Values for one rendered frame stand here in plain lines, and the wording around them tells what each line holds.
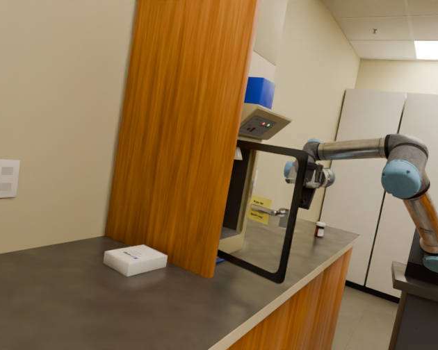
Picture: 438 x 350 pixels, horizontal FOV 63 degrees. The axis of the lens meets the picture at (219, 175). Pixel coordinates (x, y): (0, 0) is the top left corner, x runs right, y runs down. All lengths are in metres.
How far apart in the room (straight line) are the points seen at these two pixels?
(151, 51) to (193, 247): 0.70
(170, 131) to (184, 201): 0.24
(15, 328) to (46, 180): 0.56
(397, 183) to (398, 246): 2.96
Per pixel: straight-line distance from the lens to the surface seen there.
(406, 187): 1.27
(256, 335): 1.18
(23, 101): 1.21
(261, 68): 1.40
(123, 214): 1.38
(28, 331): 0.86
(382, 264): 4.26
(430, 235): 1.46
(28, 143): 1.23
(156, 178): 1.26
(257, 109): 1.16
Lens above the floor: 1.38
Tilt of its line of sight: 6 degrees down
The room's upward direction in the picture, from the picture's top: 10 degrees clockwise
